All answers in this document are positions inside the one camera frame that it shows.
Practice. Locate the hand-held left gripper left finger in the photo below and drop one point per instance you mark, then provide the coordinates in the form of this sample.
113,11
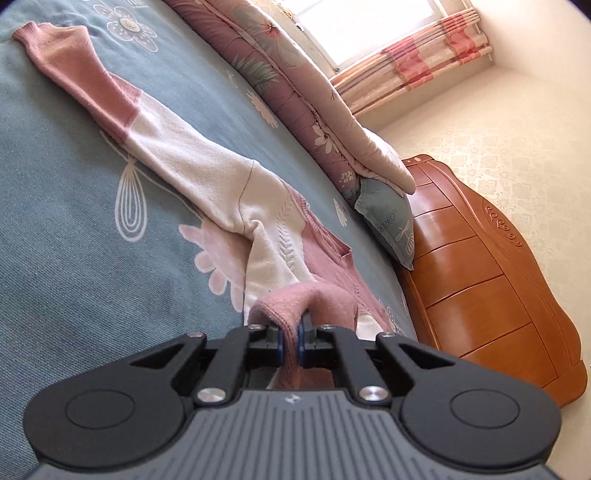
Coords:
278,346

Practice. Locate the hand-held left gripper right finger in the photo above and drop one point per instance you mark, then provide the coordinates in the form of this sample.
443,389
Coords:
302,346

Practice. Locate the pink and cream knit sweater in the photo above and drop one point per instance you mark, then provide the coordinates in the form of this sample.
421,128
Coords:
194,157

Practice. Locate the teal flower print pillow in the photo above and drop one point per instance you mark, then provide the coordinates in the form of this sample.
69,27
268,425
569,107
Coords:
388,217

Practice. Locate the wooden headboard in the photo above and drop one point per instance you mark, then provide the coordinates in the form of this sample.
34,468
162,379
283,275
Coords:
471,277

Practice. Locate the blue floral bedsheet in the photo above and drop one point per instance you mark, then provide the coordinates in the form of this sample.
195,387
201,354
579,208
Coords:
69,230

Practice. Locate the pink floral quilt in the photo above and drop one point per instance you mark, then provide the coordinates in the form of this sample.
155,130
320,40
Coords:
295,106

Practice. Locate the pink striped curtain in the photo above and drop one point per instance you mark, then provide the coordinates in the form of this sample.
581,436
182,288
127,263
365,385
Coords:
415,60

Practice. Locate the window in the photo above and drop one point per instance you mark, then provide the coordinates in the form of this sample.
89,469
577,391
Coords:
369,27

